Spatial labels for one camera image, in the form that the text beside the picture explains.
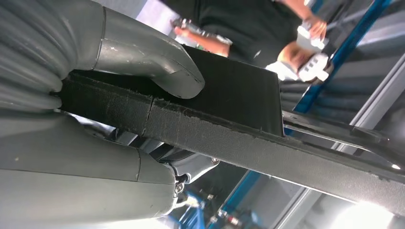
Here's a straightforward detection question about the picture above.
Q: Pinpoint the white handheld controller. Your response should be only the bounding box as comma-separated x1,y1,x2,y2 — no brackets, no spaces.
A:
296,23,330,53
266,52,332,83

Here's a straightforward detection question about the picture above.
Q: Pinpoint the standing person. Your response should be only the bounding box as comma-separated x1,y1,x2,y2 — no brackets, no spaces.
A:
158,0,331,83

